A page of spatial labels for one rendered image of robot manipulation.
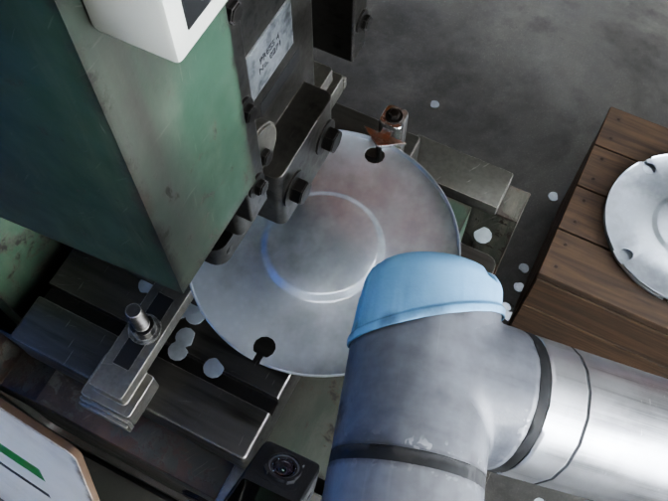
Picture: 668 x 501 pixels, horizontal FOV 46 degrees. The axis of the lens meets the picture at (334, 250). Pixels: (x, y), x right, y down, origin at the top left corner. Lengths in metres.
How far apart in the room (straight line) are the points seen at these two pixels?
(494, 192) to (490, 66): 0.99
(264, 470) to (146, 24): 0.34
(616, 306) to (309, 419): 0.62
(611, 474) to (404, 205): 0.49
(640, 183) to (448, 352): 1.11
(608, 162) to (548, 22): 0.73
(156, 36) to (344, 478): 0.20
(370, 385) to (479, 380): 0.05
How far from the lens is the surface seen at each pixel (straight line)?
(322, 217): 0.84
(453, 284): 0.39
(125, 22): 0.30
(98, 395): 0.86
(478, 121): 1.91
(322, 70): 1.00
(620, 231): 1.40
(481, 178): 1.06
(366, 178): 0.87
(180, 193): 0.45
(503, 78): 2.00
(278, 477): 0.55
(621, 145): 1.51
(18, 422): 1.05
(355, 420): 0.37
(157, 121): 0.39
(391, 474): 0.35
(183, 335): 0.89
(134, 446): 0.96
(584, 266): 1.36
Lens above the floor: 1.53
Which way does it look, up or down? 64 degrees down
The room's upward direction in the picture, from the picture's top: straight up
